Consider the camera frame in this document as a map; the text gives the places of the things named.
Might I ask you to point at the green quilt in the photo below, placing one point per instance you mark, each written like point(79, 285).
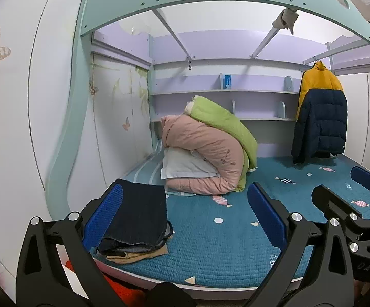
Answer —
point(229, 121)

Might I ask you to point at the small blue box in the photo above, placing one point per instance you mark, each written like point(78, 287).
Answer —
point(228, 81)

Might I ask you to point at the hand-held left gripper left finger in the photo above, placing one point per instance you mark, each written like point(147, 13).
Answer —
point(105, 211)

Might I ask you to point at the teal quilted bed mattress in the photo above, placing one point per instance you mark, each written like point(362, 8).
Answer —
point(236, 230)

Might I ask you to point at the lilac wall shelf unit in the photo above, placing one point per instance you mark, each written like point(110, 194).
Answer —
point(236, 46)

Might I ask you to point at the grey cloth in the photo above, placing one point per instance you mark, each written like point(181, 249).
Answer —
point(285, 17)

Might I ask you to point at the yellow and navy puffer jacket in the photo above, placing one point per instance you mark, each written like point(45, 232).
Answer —
point(322, 115)

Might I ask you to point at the blue striped pillow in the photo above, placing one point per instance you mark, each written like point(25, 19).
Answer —
point(146, 169)

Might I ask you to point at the red object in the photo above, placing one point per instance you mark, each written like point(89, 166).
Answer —
point(121, 291)

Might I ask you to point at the mint green bunk bed frame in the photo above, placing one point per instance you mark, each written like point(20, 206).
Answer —
point(204, 3)

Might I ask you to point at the white pillow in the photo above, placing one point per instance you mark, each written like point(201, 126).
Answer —
point(185, 166)

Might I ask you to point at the pink quilt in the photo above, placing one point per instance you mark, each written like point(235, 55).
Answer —
point(204, 144)

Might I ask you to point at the tan folded pants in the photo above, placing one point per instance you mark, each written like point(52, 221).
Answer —
point(146, 255)

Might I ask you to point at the dark denim jacket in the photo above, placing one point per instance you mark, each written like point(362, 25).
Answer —
point(140, 211)

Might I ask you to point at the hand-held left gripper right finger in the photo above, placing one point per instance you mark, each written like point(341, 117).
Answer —
point(265, 211)

